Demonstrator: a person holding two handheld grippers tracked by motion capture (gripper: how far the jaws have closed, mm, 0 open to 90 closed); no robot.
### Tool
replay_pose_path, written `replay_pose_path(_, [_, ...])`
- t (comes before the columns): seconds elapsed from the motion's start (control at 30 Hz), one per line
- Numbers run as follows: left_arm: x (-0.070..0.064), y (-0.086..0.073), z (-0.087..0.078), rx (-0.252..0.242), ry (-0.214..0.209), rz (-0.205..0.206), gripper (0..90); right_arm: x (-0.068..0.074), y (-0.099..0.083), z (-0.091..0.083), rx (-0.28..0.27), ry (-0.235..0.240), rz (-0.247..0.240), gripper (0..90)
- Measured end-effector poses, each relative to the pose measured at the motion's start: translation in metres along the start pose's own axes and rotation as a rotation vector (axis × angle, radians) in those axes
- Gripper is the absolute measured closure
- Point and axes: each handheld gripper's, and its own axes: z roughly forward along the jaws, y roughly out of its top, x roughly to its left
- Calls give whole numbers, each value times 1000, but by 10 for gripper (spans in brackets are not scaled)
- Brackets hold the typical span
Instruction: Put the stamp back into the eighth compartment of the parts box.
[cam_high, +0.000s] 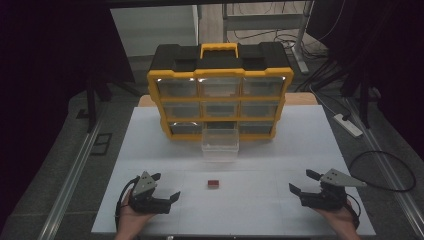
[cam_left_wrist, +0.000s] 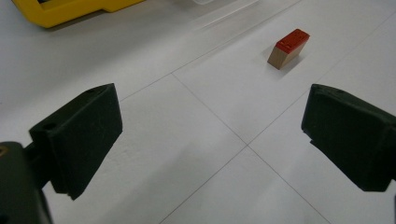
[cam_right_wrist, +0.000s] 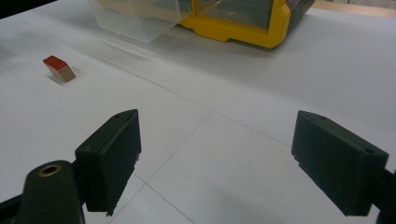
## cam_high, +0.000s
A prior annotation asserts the yellow and black drawer organizer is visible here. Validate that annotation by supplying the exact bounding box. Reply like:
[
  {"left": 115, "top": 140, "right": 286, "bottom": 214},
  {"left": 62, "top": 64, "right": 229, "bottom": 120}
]
[{"left": 146, "top": 42, "right": 295, "bottom": 142}]

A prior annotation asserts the yellow carry handle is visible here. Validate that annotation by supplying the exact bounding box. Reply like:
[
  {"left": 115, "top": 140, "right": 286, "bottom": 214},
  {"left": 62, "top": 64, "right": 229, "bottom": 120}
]
[{"left": 199, "top": 42, "right": 240, "bottom": 60}]

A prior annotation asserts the black floor frame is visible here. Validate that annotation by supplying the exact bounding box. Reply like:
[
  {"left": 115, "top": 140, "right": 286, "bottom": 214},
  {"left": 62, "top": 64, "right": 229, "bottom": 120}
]
[{"left": 89, "top": 132, "right": 113, "bottom": 156}]

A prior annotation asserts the white power strip cable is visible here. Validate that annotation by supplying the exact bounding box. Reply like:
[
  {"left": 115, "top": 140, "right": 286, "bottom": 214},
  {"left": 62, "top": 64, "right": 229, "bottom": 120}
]
[{"left": 309, "top": 83, "right": 338, "bottom": 116}]

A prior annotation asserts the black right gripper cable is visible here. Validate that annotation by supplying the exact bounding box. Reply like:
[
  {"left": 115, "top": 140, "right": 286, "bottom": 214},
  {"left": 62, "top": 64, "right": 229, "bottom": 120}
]
[{"left": 346, "top": 193, "right": 363, "bottom": 231}]

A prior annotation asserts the white cabinet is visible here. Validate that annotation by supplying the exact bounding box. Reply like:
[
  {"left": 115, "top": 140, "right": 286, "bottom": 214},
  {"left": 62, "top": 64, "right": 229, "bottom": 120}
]
[{"left": 110, "top": 4, "right": 200, "bottom": 58}]

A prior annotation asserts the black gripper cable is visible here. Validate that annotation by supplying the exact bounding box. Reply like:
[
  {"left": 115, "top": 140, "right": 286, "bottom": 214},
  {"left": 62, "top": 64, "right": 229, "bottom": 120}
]
[
  {"left": 346, "top": 193, "right": 363, "bottom": 231},
  {"left": 114, "top": 176, "right": 140, "bottom": 232}
]

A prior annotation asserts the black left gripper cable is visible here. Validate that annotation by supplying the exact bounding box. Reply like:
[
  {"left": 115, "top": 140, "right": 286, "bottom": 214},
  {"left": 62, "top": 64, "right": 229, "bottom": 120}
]
[{"left": 114, "top": 176, "right": 140, "bottom": 232}]

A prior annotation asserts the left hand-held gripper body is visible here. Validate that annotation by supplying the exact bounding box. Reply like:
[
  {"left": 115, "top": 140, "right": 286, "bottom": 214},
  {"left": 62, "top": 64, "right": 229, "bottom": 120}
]
[{"left": 128, "top": 170, "right": 172, "bottom": 215}]

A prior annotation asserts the tangle of dark cables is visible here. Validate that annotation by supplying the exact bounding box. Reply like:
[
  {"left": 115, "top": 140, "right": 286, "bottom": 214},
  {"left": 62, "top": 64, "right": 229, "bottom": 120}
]
[{"left": 231, "top": 1, "right": 329, "bottom": 61}]

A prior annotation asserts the metal floor rail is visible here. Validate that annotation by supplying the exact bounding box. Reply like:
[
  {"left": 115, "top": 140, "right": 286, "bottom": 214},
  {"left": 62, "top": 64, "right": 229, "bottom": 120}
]
[
  {"left": 37, "top": 121, "right": 102, "bottom": 240},
  {"left": 344, "top": 98, "right": 424, "bottom": 238}
]

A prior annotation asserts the grid of transparent drawers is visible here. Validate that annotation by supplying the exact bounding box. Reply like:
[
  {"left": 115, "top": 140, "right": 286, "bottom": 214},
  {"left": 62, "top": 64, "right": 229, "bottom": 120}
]
[{"left": 155, "top": 76, "right": 287, "bottom": 136}]

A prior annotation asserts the person's left hand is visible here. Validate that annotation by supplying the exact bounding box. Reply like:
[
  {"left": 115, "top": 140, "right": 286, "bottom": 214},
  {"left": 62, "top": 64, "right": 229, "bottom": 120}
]
[{"left": 114, "top": 191, "right": 155, "bottom": 240}]

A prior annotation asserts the wooden table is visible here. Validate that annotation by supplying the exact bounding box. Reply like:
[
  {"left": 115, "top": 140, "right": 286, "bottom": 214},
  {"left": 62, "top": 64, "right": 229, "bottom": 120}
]
[{"left": 137, "top": 92, "right": 319, "bottom": 108}]

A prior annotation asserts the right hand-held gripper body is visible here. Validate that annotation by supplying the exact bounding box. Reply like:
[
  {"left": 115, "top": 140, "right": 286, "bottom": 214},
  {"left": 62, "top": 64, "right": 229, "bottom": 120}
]
[{"left": 299, "top": 168, "right": 368, "bottom": 211}]

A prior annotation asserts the grey metal desk frame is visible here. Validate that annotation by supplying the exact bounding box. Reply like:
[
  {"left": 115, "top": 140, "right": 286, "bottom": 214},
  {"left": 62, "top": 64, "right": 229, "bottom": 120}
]
[{"left": 222, "top": 0, "right": 315, "bottom": 75}]

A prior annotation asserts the person's right hand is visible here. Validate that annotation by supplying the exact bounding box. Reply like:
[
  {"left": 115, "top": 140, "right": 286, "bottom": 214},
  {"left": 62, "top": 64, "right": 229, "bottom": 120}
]
[{"left": 315, "top": 199, "right": 362, "bottom": 240}]

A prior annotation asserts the white power strip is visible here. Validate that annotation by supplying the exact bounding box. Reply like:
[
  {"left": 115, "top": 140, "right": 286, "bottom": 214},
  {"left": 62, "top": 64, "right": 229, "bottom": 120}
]
[{"left": 333, "top": 113, "right": 364, "bottom": 139}]

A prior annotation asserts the black looped floor cable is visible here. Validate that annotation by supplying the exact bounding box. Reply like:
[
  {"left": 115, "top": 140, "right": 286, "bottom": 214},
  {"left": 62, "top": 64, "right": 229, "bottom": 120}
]
[{"left": 348, "top": 150, "right": 417, "bottom": 193}]

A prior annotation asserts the black metal stand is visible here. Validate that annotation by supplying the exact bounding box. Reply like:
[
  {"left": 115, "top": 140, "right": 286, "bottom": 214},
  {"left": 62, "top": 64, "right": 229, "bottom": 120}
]
[
  {"left": 343, "top": 73, "right": 378, "bottom": 129},
  {"left": 84, "top": 74, "right": 113, "bottom": 134}
]

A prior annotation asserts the dark curtain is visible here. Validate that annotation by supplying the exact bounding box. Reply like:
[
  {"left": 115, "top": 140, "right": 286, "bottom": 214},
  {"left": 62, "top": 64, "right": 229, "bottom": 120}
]
[
  {"left": 306, "top": 0, "right": 424, "bottom": 161},
  {"left": 0, "top": 0, "right": 136, "bottom": 221}
]

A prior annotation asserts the clear plastic drawer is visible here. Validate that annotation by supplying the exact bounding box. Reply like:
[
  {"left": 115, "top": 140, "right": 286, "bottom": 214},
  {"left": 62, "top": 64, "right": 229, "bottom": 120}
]
[{"left": 201, "top": 128, "right": 240, "bottom": 163}]

